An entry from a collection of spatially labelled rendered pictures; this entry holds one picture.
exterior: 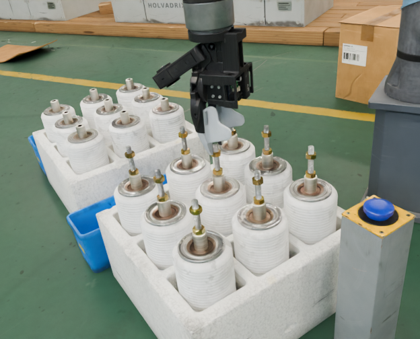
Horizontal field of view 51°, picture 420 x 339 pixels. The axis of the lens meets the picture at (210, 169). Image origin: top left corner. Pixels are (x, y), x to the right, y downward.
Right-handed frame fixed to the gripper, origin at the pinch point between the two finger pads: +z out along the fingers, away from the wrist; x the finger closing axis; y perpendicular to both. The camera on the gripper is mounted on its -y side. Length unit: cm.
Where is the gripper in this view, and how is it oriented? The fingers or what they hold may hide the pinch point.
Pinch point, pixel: (211, 142)
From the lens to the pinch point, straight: 77.9
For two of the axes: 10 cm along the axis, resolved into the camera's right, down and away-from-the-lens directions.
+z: 1.0, 8.6, 5.1
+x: 4.4, -5.0, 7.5
